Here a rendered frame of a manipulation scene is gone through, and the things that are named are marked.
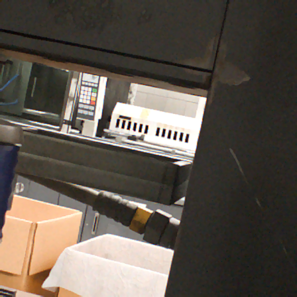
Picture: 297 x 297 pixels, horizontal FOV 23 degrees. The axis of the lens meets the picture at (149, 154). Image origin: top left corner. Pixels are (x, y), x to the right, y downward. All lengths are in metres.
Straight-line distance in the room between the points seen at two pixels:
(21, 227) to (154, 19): 2.43
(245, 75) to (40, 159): 0.14
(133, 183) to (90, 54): 0.08
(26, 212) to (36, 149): 2.94
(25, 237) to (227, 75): 2.44
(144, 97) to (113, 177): 6.66
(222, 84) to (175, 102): 6.56
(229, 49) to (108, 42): 0.07
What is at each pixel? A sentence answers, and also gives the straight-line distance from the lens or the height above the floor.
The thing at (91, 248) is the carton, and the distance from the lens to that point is 3.15.
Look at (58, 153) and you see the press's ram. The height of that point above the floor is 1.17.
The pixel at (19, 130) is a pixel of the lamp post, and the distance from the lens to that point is 0.26.
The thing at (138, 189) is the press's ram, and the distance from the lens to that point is 0.46.
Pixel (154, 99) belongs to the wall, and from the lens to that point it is 7.10.
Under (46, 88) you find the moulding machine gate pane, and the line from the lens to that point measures 5.29.
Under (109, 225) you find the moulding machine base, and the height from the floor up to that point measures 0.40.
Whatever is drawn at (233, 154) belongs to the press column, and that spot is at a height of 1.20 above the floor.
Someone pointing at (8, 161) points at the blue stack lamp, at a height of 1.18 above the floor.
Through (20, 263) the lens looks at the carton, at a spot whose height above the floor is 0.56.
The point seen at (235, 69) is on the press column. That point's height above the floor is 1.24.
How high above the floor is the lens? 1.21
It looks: 3 degrees down
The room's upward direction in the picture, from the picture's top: 12 degrees clockwise
